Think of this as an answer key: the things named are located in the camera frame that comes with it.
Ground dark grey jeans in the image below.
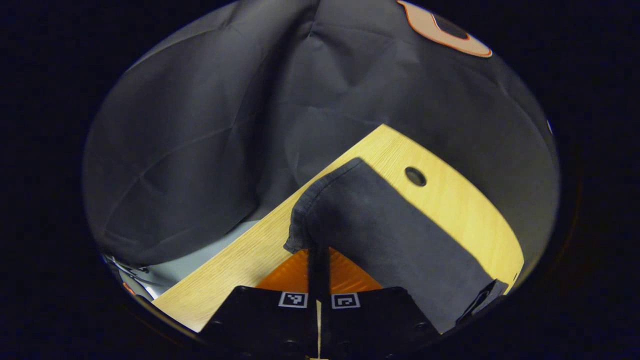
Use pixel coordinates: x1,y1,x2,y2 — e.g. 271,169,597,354
283,157,510,334

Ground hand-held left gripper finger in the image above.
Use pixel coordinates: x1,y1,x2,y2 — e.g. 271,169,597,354
319,247,442,359
199,247,321,359

